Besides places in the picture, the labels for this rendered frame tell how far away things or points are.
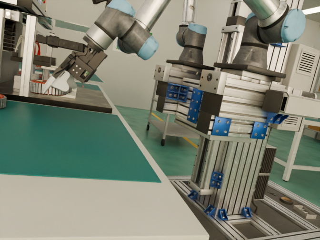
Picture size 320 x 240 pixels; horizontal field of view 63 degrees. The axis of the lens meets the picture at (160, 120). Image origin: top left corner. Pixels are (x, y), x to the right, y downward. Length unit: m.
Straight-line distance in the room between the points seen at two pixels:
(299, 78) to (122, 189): 1.35
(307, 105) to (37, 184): 1.09
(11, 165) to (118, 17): 0.51
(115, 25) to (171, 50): 6.13
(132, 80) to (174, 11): 1.99
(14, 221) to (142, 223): 0.15
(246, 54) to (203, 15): 6.17
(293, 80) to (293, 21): 0.55
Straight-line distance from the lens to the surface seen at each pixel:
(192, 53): 1.59
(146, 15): 0.98
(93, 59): 0.83
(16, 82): 1.23
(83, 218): 0.35
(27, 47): 1.06
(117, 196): 0.41
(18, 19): 1.13
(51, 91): 0.84
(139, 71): 6.71
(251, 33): 1.21
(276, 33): 1.12
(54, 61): 1.46
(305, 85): 1.69
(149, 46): 0.84
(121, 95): 6.68
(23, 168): 0.48
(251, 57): 1.20
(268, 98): 1.23
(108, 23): 0.82
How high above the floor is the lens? 0.93
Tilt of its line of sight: 10 degrees down
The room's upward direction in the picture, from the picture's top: 11 degrees clockwise
